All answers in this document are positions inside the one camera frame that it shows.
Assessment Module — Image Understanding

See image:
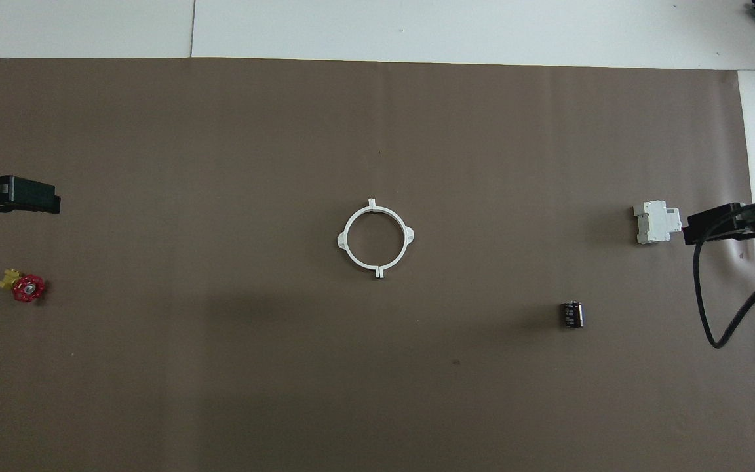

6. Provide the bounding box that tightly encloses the white half-ring pipe clamp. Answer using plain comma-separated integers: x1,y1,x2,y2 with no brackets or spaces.
336,203,379,281
368,198,416,279

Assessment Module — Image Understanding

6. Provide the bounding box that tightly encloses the white circuit breaker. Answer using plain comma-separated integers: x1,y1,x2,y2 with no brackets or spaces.
633,200,684,245

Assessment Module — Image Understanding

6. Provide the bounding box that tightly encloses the brass valve red handwheel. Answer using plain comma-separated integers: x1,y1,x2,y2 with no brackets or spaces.
0,267,46,304

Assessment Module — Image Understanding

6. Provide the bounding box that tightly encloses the black cylindrical capacitor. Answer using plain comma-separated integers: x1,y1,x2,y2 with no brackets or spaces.
560,300,585,329

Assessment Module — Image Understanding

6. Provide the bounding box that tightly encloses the brown paper table mat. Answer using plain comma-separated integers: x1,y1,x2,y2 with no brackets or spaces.
0,58,755,472

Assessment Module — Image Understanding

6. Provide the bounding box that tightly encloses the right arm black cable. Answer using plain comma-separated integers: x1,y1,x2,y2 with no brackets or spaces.
692,208,755,349

